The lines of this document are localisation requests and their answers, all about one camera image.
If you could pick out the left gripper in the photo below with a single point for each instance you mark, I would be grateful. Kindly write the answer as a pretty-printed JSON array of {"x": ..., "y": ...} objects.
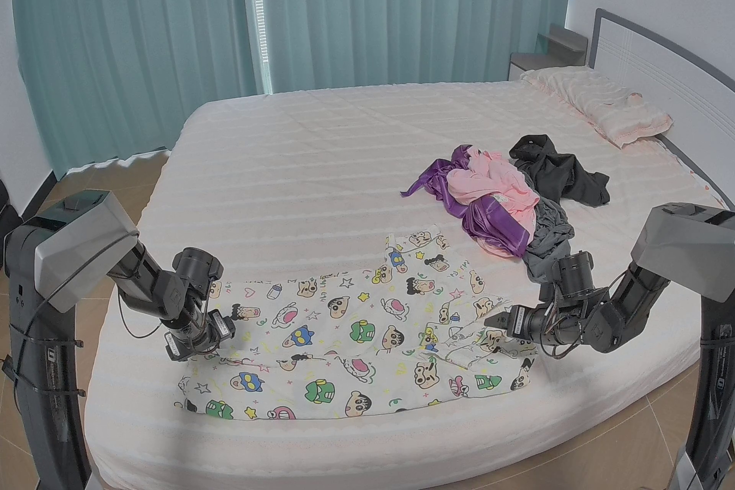
[{"x": 195, "y": 344}]

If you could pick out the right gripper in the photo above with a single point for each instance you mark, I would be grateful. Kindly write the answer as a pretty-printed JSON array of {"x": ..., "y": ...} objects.
[{"x": 540, "y": 326}]

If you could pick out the white printed pyjama top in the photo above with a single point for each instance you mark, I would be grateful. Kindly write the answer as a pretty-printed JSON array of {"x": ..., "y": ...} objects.
[{"x": 356, "y": 350}]

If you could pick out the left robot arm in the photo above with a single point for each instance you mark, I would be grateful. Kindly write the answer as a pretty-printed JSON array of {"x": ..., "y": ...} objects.
[{"x": 80, "y": 246}]

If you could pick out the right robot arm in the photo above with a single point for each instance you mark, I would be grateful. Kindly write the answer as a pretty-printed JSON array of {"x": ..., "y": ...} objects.
[{"x": 677, "y": 252}]

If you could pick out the dark grey garment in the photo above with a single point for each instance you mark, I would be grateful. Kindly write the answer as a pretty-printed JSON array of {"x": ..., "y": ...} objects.
[{"x": 548, "y": 235}]

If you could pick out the purple satin garment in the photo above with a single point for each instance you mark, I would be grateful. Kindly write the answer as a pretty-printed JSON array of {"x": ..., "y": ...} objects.
[{"x": 497, "y": 229}]

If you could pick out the pink garment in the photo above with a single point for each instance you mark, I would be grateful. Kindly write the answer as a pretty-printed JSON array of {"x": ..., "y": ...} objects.
[{"x": 494, "y": 183}]

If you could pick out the black garment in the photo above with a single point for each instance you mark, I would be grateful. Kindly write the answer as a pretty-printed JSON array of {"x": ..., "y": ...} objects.
[{"x": 568, "y": 177}]

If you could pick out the pale pink pillow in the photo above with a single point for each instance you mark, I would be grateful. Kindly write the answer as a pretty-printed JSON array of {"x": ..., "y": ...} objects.
[{"x": 597, "y": 103}]

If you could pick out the bed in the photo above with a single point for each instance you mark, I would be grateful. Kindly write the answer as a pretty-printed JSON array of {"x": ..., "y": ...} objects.
[{"x": 321, "y": 143}]

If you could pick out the black padded furniture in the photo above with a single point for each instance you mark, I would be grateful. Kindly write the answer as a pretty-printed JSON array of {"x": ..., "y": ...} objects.
[{"x": 4, "y": 200}]

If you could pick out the grey bedside table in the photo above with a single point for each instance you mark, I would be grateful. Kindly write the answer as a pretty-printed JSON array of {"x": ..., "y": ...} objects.
[{"x": 548, "y": 57}]

